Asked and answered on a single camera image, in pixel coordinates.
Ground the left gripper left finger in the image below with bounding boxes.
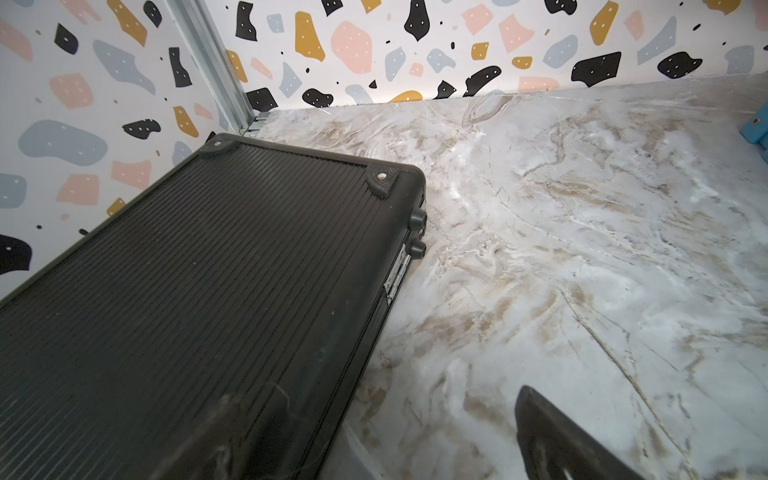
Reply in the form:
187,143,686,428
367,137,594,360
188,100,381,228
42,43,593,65
149,392,288,479

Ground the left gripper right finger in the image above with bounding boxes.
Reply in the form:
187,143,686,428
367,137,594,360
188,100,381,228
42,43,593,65
515,385,642,480

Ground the black case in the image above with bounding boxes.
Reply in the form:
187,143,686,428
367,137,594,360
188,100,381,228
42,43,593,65
1,134,427,479

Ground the blue white two-tier rack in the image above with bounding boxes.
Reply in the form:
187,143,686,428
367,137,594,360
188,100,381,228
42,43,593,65
739,103,768,162

